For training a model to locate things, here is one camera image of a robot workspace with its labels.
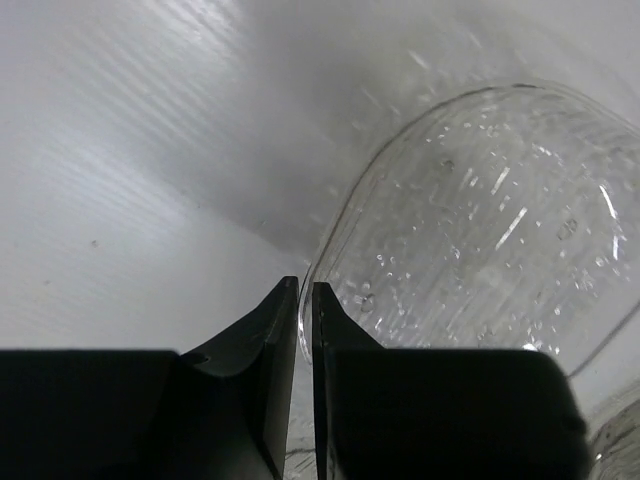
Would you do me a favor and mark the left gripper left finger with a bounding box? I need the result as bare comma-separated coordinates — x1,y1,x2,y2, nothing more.
1,276,298,479

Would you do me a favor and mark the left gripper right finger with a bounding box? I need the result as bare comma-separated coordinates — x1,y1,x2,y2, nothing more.
312,283,589,479

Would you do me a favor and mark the clear glass plate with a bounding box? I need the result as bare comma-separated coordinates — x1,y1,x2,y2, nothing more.
588,392,639,480
298,83,639,376

